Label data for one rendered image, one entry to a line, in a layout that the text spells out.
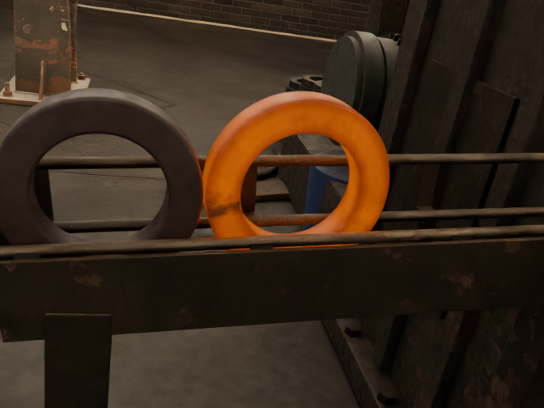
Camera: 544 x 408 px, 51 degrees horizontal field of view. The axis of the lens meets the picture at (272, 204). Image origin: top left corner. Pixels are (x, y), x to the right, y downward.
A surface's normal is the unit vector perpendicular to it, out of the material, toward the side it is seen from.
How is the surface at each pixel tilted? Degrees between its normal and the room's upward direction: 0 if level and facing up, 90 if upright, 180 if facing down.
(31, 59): 90
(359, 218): 90
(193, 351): 0
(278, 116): 90
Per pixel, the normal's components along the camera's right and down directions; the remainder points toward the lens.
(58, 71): 0.19, 0.43
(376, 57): 0.26, -0.33
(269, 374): 0.16, -0.90
